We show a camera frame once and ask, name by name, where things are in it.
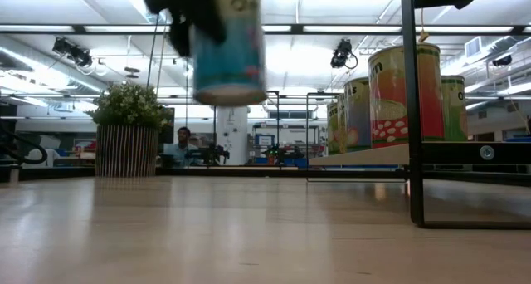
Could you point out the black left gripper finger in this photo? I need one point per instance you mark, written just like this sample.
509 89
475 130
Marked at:
207 14
181 37

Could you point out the Cherries tin can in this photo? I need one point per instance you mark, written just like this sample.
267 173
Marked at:
232 64

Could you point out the Oranges tin can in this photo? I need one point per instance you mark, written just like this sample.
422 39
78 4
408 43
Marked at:
454 109

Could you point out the Corn tin can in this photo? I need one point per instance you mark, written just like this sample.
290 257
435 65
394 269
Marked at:
386 97

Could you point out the Peaches tin can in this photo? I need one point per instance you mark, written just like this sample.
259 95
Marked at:
357 118

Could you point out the black background robot arm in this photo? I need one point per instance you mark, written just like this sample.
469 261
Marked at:
282 153
213 153

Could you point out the yellow hanging hook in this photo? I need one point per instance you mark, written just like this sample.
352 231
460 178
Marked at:
423 37

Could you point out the white ceiling vent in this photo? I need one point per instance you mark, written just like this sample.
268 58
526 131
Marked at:
473 46

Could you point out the small black ceiling device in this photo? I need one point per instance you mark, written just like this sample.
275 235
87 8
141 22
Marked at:
503 60

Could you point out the green plant in ribbed pot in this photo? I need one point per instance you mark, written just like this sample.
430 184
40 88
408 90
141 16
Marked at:
128 105

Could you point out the black ceiling device cluster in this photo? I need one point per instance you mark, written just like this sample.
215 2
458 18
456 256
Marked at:
72 51

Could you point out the person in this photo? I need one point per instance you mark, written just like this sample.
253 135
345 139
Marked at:
182 149

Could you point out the wooden shelf with black frame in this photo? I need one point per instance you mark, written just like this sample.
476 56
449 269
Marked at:
414 172

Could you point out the black aluminium table frame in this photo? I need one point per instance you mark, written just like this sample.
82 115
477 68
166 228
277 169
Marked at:
62 172

